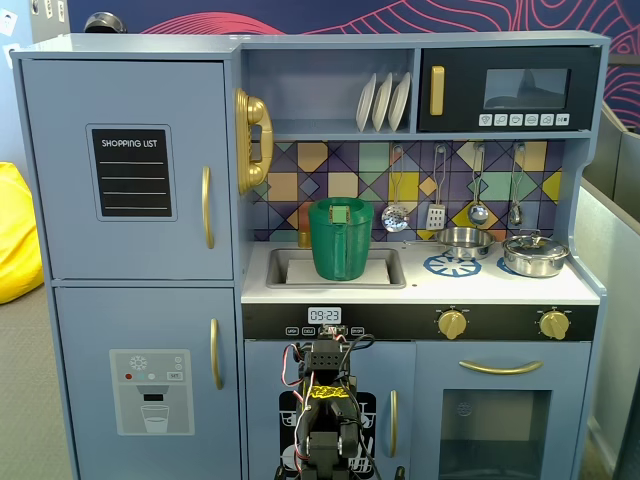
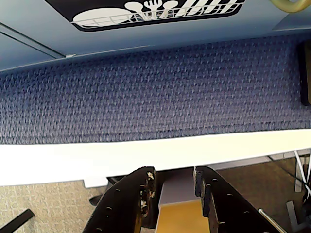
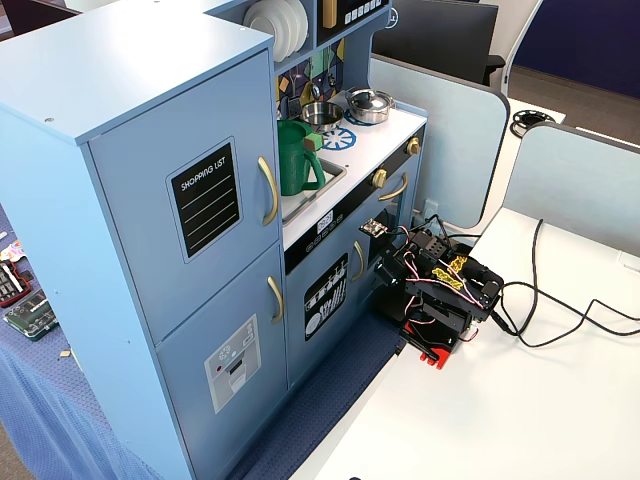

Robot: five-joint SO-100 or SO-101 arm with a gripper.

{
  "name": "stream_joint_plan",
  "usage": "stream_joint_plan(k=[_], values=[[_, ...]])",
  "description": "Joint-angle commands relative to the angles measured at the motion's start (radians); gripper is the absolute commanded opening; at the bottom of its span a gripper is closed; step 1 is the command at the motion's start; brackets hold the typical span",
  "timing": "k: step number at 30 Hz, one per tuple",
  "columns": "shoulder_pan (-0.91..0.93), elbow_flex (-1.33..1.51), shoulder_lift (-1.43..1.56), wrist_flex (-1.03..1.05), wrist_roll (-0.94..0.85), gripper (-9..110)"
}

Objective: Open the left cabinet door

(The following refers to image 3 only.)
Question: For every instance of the white wall outlet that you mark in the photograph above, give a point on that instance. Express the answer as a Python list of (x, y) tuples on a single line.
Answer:
[(429, 206)]

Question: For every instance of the open steel toy pot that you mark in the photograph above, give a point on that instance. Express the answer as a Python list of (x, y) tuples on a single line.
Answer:
[(320, 117)]

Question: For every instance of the red arm base clamp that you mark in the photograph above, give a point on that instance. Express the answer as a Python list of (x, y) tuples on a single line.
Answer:
[(440, 357)]

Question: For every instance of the blue wooden toy kitchen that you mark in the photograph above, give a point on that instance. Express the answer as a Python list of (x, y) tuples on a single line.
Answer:
[(125, 75)]

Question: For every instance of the small white box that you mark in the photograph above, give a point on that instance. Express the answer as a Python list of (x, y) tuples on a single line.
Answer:
[(631, 262)]

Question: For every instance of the steel toy pot with lid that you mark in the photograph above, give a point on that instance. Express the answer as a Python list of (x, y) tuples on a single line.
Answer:
[(370, 102)]

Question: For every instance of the light blue desk divider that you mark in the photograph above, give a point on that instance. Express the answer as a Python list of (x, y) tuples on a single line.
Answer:
[(450, 125), (575, 190)]

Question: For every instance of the steel toy sink basin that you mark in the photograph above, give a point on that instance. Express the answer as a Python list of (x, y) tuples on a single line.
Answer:
[(331, 175)]

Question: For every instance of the blue oven door with window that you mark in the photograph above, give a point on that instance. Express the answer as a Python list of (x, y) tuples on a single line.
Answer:
[(411, 190)]

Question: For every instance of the small steel hanging utensil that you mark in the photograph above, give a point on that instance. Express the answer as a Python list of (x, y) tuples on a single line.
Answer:
[(315, 91)]

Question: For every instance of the blue shopping list cabinet door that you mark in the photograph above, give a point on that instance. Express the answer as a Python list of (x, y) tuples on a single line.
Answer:
[(150, 240)]

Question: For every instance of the red black screwdriver kit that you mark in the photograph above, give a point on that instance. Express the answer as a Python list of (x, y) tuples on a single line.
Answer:
[(10, 285)]

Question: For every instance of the white curved panel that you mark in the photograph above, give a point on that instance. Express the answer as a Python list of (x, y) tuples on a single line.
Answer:
[(520, 45)]

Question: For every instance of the navy partition panel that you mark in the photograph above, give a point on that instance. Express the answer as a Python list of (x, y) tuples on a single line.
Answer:
[(590, 35)]

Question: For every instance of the small bare camera board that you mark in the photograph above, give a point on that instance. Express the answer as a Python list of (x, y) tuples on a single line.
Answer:
[(373, 228)]

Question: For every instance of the dark brown desk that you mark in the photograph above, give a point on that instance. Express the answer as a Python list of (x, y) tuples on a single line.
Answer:
[(30, 15)]

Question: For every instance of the black toy microwave door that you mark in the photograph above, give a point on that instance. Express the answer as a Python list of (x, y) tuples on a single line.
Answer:
[(360, 27)]

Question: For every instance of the white toy plate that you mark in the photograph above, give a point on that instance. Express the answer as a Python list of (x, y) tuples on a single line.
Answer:
[(302, 25), (284, 30), (260, 22)]

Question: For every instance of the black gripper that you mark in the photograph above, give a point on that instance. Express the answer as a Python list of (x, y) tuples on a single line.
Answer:
[(434, 350)]

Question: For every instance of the colourful small toy item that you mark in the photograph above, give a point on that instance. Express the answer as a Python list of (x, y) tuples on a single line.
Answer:
[(12, 250)]

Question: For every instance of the gold stove knob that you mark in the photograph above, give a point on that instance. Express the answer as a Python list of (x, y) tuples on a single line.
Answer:
[(380, 177), (414, 146)]

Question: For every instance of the green plastic pitcher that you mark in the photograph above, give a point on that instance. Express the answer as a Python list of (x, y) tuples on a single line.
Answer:
[(295, 160)]

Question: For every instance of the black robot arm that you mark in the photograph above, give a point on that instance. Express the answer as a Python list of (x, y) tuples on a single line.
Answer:
[(440, 250)]

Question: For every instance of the clear case with green parts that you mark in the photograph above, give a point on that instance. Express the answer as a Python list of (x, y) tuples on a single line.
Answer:
[(30, 315)]

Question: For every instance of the blue ice dispenser cabinet door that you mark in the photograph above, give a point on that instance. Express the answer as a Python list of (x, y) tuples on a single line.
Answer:
[(200, 400)]

